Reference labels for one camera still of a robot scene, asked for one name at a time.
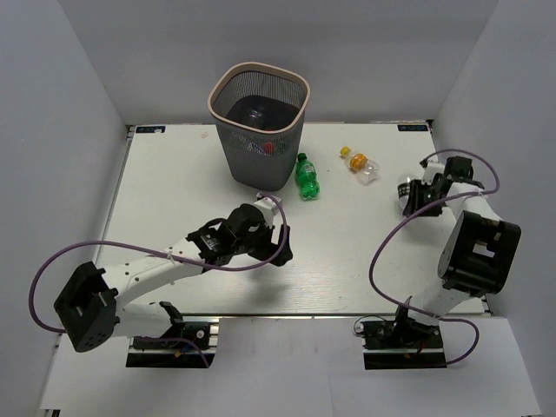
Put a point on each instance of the grey mesh waste bin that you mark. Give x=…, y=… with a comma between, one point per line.
x=283, y=96

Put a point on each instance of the red label cola bottle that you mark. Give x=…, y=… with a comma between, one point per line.
x=265, y=149

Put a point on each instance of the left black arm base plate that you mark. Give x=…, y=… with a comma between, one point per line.
x=190, y=345

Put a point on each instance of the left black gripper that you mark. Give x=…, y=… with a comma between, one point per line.
x=268, y=246

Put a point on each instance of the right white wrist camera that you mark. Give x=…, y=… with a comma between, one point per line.
x=431, y=170

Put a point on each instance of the clear unlabelled plastic bottle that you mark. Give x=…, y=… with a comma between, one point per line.
x=254, y=118

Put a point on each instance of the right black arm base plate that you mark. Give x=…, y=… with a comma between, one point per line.
x=381, y=351

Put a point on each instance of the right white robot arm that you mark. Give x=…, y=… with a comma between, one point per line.
x=479, y=253

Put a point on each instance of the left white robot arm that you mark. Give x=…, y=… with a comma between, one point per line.
x=97, y=304

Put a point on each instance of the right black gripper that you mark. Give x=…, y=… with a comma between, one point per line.
x=416, y=188

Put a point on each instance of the green soda bottle upper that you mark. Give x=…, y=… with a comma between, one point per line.
x=306, y=178

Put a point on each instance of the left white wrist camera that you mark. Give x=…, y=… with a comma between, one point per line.
x=269, y=206

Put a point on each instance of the orange cap juice bottle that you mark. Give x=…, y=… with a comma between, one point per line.
x=365, y=170

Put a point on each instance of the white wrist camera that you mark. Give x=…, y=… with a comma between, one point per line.
x=269, y=206
x=431, y=170

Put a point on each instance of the black label black cap bottle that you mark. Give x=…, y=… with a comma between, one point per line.
x=403, y=189

